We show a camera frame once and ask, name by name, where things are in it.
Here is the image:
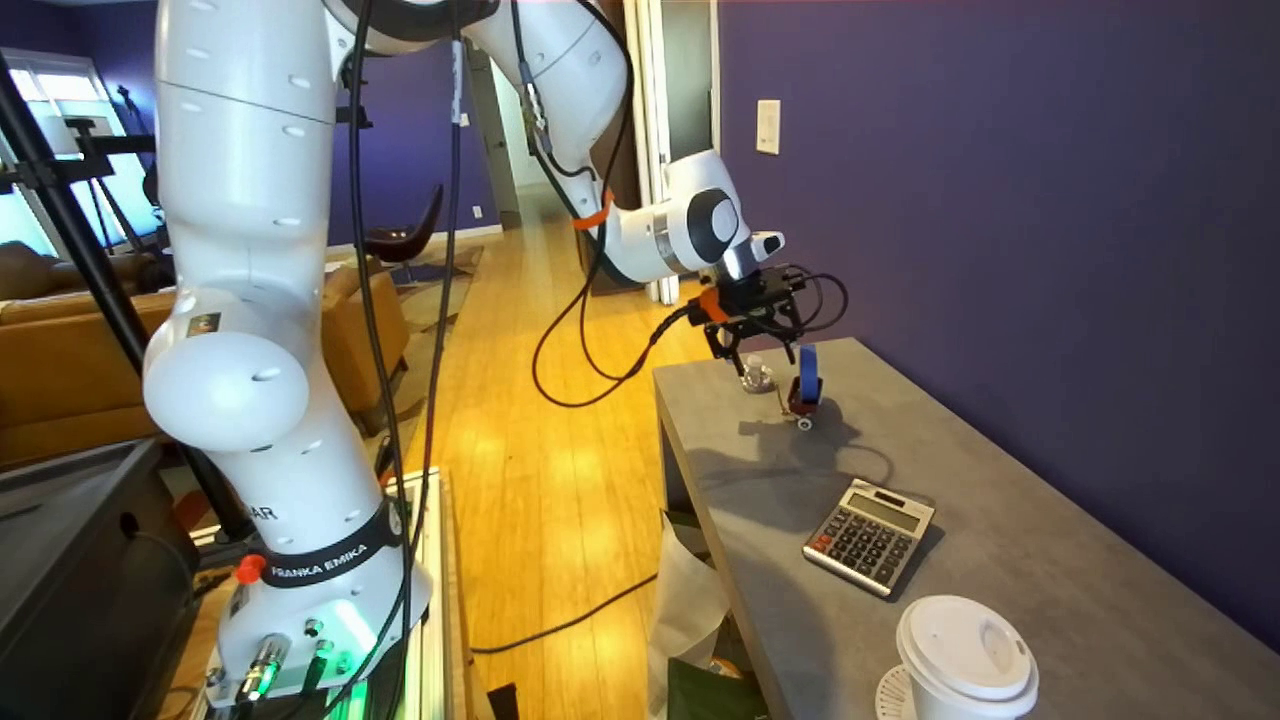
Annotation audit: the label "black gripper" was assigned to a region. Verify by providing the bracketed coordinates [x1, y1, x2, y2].
[698, 268, 813, 383]

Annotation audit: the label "blue seal tape roll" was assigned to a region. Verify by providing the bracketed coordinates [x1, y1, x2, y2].
[784, 345, 827, 421]

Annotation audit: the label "grey desk calculator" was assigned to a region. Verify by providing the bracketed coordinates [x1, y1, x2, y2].
[799, 475, 940, 599]

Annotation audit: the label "white plastic bag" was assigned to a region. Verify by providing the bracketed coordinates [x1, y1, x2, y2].
[643, 520, 736, 672]

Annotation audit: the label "dark green box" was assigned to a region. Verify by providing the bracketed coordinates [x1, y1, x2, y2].
[660, 651, 767, 720]

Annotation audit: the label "white saucer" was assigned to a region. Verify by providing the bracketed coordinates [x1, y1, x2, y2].
[872, 662, 920, 720]

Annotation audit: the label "white lidded paper cup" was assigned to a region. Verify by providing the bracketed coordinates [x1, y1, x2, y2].
[892, 591, 1046, 720]

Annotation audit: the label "black lounge chair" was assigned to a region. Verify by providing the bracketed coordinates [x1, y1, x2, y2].
[355, 184, 447, 268]

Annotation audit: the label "brown sofa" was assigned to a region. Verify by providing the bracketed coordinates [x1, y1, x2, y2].
[0, 259, 415, 474]

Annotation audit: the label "black tripod pole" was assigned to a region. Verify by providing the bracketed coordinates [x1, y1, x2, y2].
[0, 51, 259, 546]

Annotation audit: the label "black cabinet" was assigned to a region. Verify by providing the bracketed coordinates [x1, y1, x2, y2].
[0, 435, 204, 720]

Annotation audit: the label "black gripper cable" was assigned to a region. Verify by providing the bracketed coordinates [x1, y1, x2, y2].
[509, 0, 855, 414]

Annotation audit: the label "white wall switch plate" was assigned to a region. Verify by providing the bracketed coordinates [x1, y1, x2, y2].
[754, 95, 789, 160]

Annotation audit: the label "black floor cable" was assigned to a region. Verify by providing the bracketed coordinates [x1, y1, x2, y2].
[468, 567, 663, 662]

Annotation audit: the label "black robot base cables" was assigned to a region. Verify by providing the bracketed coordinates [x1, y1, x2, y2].
[315, 0, 472, 720]

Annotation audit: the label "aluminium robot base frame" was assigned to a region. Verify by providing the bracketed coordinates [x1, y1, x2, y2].
[378, 463, 472, 720]

